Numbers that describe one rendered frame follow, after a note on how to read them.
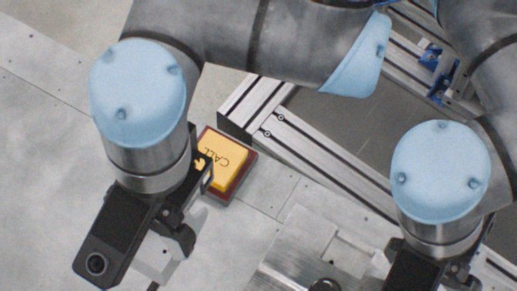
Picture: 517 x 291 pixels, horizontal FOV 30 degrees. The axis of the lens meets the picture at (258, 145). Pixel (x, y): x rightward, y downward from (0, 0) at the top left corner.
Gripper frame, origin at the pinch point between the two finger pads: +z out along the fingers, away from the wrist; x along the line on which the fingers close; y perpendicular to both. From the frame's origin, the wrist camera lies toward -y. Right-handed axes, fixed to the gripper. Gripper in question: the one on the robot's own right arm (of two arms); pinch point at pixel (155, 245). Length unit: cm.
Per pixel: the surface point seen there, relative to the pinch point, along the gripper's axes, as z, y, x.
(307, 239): 6.0, 11.1, -13.3
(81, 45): 95, 55, 64
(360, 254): 8.7, 13.5, -19.4
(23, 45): 15.1, 18.5, 34.7
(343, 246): 8.7, 13.4, -17.2
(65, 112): 15.1, 13.1, 24.1
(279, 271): 6.0, 6.1, -12.5
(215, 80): 95, 63, 33
